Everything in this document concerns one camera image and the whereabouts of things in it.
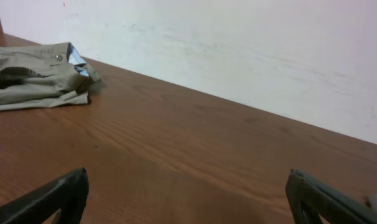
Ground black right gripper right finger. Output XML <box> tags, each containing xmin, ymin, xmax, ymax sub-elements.
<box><xmin>286</xmin><ymin>169</ymin><xmax>377</xmax><ymax>224</ymax></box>

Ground folded khaki shorts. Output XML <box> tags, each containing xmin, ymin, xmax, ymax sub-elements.
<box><xmin>0</xmin><ymin>42</ymin><xmax>101</xmax><ymax>111</ymax></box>

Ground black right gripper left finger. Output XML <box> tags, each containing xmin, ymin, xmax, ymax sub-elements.
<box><xmin>0</xmin><ymin>167</ymin><xmax>89</xmax><ymax>224</ymax></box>

